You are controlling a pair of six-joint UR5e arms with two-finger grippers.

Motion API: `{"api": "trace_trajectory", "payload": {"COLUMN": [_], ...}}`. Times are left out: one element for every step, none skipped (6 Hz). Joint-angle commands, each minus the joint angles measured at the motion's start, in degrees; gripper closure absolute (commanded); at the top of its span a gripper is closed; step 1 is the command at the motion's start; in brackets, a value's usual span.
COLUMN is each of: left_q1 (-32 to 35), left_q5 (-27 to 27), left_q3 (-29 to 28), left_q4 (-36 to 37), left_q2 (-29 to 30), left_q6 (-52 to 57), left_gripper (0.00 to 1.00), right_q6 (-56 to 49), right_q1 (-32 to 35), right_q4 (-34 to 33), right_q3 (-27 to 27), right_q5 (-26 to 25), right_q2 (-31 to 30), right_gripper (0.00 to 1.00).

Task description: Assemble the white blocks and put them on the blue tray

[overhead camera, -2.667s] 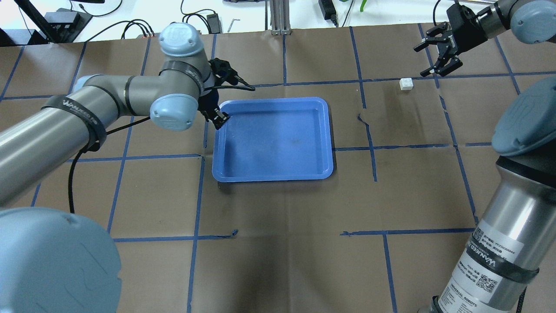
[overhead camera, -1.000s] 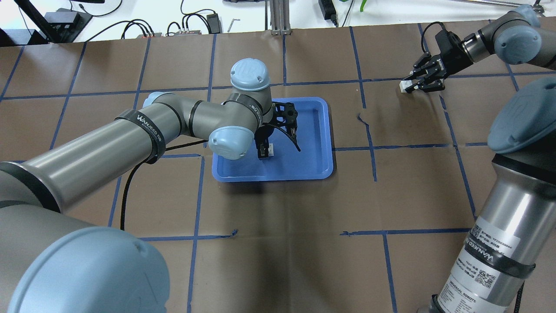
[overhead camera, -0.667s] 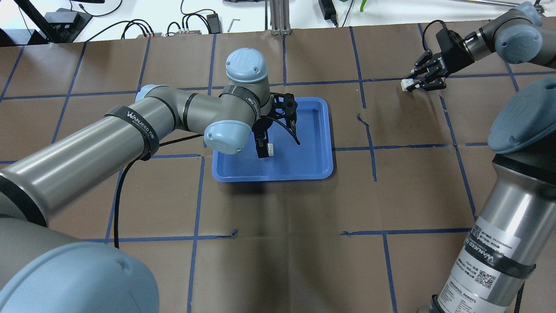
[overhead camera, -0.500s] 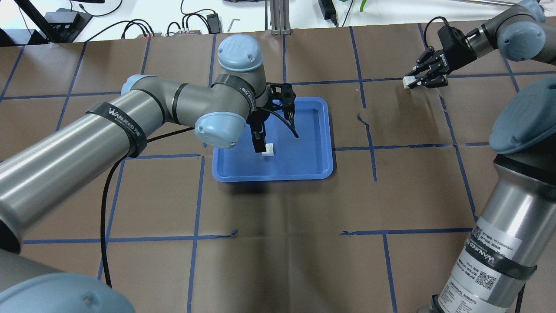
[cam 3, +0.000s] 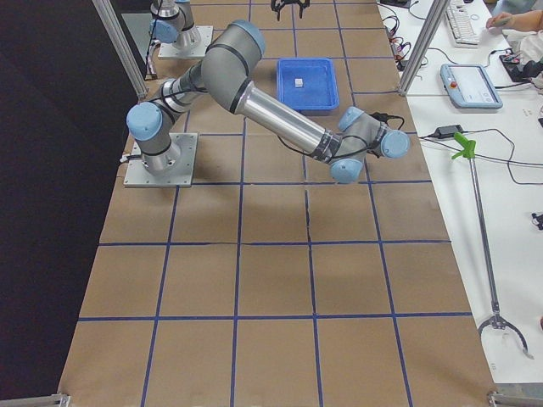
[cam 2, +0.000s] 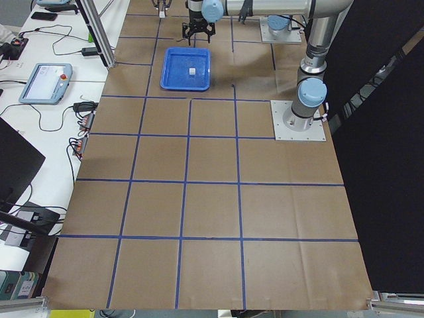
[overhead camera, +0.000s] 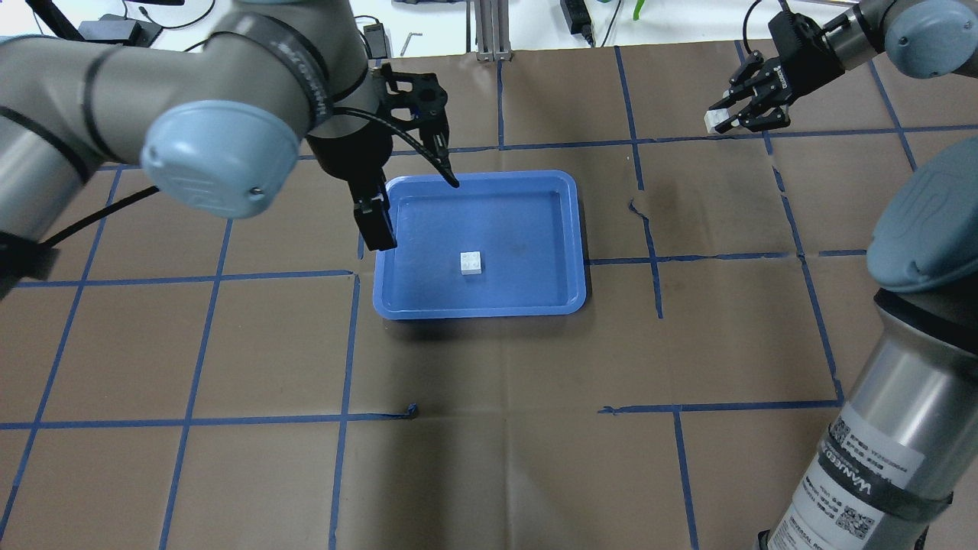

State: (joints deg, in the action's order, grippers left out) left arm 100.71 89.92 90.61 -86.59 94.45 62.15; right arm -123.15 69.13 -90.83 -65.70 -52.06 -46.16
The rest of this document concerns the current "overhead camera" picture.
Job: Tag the aluminium frame post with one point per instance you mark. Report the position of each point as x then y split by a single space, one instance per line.
492 30

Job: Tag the black power adapter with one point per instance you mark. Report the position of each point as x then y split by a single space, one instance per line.
577 18

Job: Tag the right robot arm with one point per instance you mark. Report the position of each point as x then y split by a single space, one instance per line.
885 469

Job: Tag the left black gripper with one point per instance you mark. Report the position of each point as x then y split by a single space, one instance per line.
348 159

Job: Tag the blue plastic tray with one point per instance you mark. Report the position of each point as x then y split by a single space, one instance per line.
527 225

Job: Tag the white block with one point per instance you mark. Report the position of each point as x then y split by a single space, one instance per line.
471 263
718 121

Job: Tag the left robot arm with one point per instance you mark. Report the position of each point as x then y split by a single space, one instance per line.
218 130

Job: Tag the hex key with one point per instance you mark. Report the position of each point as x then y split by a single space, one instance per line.
407 42

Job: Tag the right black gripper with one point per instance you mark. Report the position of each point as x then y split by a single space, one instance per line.
804 66

